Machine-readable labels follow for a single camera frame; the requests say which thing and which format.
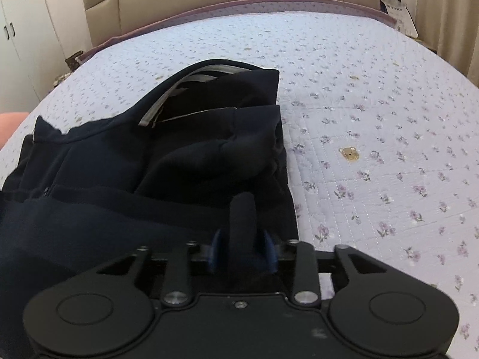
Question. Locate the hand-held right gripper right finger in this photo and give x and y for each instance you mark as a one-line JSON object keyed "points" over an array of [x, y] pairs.
{"points": [[271, 252]]}

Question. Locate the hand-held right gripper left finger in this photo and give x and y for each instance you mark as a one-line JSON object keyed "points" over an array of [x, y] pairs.
{"points": [[217, 250]]}

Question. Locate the navy white-striped hoodie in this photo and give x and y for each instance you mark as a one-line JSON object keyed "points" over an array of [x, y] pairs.
{"points": [[131, 179]]}

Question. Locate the floral quilted bedspread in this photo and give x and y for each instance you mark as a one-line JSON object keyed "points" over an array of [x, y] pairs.
{"points": [[374, 101]]}

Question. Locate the brown patterned bag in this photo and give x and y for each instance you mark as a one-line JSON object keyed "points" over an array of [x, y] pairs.
{"points": [[74, 60]]}

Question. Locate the pink pillow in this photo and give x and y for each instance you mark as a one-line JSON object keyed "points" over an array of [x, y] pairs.
{"points": [[11, 129]]}

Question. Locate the beige padded headboard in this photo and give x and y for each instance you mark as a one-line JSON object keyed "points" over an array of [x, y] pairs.
{"points": [[224, 0]]}

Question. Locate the white tote bag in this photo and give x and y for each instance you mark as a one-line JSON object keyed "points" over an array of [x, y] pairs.
{"points": [[398, 13]]}

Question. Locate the white wardrobe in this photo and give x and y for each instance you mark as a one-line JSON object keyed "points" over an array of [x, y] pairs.
{"points": [[30, 26]]}

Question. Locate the beige curtain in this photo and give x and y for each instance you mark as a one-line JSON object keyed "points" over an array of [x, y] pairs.
{"points": [[449, 15]]}

